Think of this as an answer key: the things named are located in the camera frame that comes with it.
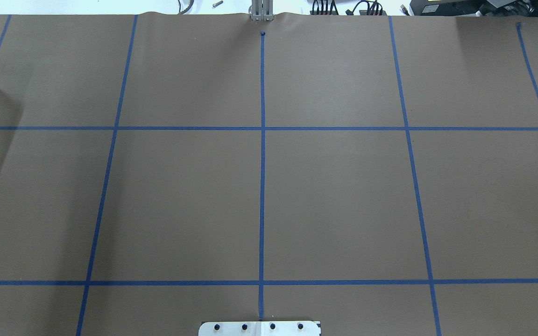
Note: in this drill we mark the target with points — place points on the aluminium frame post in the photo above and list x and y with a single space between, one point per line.
262 10

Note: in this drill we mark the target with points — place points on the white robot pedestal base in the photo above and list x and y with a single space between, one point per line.
261 328

